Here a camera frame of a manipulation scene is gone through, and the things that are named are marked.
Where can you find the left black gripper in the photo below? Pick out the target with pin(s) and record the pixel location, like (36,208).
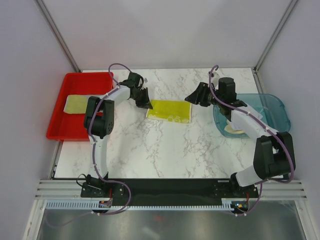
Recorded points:
(145,103)

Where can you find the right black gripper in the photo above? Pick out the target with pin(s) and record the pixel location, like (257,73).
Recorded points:
(198,96)

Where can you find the yellow patterned towel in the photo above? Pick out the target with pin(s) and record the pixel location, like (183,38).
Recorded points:
(170,111)

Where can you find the grey frog towel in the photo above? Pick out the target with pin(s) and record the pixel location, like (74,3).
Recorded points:
(76,104)

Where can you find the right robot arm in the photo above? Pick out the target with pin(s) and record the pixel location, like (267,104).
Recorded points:
(274,157)

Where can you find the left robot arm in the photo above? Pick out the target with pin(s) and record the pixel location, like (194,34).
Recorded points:
(99,119)

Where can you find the cream towel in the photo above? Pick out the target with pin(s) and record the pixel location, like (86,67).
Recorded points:
(232,128)

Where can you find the blue transparent plastic tub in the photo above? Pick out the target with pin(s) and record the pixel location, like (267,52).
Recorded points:
(270,107)

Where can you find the red plastic bin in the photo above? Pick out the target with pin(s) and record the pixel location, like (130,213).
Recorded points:
(70,127)

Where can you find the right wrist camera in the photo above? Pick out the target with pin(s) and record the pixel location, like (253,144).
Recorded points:
(214,77)

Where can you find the right aluminium frame post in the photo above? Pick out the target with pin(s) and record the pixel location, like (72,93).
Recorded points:
(276,33)

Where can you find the aluminium frame post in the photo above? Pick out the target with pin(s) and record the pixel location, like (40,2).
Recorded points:
(276,33)
(57,34)

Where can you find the aluminium front rail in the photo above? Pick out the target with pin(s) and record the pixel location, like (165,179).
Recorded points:
(69,190)

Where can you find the left aluminium frame post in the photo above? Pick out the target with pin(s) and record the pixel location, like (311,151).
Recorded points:
(57,34)

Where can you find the white cable duct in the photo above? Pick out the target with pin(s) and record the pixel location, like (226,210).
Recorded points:
(97,205)

